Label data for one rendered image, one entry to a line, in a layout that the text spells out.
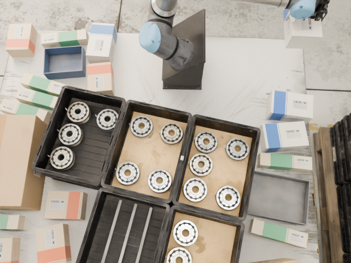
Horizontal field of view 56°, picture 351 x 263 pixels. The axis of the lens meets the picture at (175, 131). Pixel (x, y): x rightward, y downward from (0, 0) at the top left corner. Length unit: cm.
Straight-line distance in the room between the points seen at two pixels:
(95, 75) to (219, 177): 80
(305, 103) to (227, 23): 133
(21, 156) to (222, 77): 104
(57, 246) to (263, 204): 94
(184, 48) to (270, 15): 153
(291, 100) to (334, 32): 141
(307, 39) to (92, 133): 100
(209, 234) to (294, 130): 63
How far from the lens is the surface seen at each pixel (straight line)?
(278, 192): 164
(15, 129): 161
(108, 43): 180
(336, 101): 273
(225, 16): 288
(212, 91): 174
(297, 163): 164
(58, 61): 192
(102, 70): 175
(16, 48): 196
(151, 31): 145
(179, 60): 153
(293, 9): 116
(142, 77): 178
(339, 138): 232
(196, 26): 162
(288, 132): 164
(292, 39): 146
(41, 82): 183
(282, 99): 169
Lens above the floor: 227
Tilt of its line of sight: 72 degrees down
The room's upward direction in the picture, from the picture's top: 2 degrees counter-clockwise
